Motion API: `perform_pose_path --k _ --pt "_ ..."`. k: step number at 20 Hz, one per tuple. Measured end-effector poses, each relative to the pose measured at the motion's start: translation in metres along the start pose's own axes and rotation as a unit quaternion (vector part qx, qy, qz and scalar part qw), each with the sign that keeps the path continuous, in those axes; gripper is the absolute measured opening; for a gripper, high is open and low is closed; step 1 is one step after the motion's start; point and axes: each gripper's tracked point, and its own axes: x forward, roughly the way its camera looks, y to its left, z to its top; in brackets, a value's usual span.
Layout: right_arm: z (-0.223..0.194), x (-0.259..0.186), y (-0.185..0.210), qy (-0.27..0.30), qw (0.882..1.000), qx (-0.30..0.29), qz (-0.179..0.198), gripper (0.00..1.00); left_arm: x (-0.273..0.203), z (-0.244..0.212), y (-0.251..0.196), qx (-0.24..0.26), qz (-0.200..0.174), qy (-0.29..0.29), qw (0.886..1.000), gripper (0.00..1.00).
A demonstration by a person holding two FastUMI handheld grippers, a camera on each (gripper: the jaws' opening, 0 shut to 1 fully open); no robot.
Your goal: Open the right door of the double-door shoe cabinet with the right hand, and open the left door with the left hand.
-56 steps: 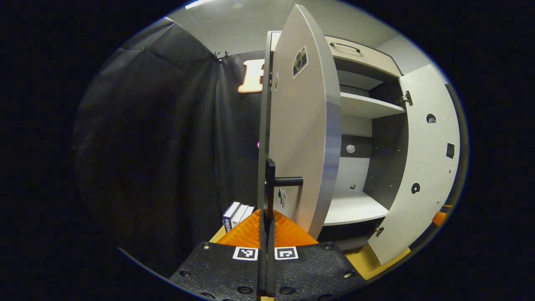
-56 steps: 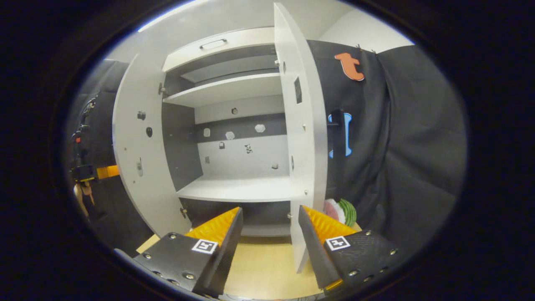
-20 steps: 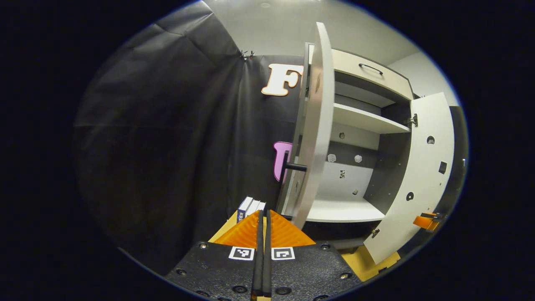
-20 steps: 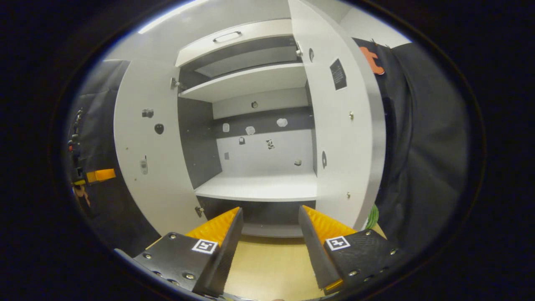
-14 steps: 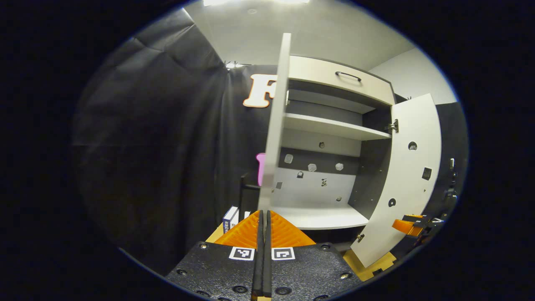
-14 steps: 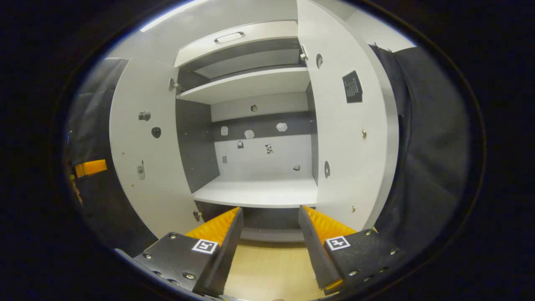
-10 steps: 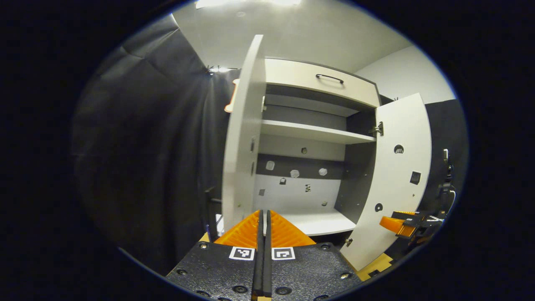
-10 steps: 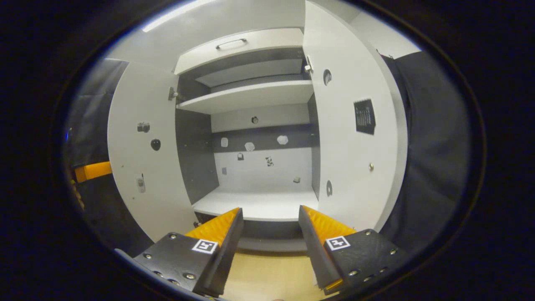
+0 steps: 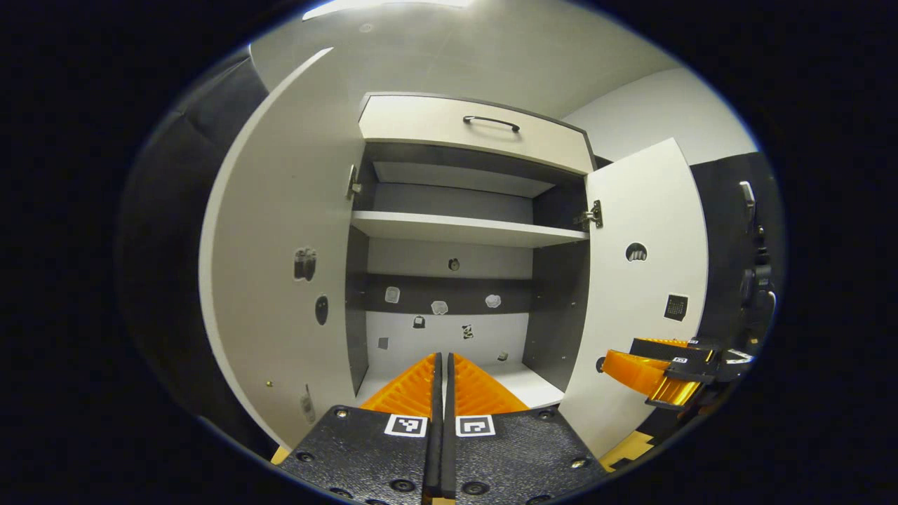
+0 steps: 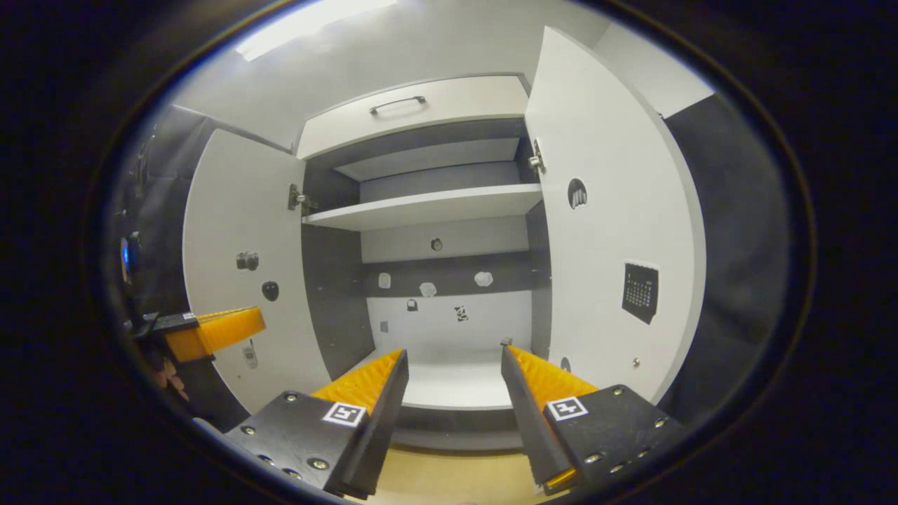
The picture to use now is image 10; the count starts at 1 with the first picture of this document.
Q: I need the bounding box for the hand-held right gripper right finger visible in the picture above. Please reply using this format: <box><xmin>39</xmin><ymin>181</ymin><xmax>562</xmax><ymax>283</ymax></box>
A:
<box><xmin>500</xmin><ymin>338</ymin><xmax>688</xmax><ymax>495</ymax></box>

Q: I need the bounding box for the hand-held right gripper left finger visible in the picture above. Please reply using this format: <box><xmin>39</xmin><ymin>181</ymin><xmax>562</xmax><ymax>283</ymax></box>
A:
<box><xmin>224</xmin><ymin>349</ymin><xmax>410</xmax><ymax>500</ymax></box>

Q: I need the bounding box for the white double-door shoe cabinet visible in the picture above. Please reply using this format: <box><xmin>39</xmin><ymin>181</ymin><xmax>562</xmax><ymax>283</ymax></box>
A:
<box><xmin>295</xmin><ymin>72</ymin><xmax>555</xmax><ymax>450</ymax></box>

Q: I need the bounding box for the white cabinet door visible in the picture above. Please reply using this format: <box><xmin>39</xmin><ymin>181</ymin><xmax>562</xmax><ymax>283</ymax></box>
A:
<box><xmin>182</xmin><ymin>128</ymin><xmax>332</xmax><ymax>415</ymax></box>
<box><xmin>525</xmin><ymin>27</ymin><xmax>706</xmax><ymax>406</ymax></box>

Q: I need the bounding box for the metal left door hinge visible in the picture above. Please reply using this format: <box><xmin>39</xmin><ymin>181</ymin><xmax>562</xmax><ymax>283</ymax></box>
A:
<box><xmin>288</xmin><ymin>184</ymin><xmax>318</xmax><ymax>215</ymax></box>

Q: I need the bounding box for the white cabinet shelf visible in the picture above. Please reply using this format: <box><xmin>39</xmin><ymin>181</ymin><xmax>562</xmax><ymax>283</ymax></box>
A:
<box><xmin>302</xmin><ymin>184</ymin><xmax>544</xmax><ymax>232</ymax></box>

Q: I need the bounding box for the white cabinet drawer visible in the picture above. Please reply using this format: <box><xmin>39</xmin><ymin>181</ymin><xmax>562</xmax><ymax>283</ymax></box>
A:
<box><xmin>296</xmin><ymin>75</ymin><xmax>529</xmax><ymax>161</ymax></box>

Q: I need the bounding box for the dark device with blue light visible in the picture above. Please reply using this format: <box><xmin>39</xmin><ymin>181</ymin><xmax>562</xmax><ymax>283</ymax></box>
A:
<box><xmin>119</xmin><ymin>231</ymin><xmax>142</xmax><ymax>285</ymax></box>

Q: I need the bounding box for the ceiling light panel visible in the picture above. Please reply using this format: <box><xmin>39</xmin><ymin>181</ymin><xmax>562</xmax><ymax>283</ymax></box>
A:
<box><xmin>235</xmin><ymin>0</ymin><xmax>401</xmax><ymax>62</ymax></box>

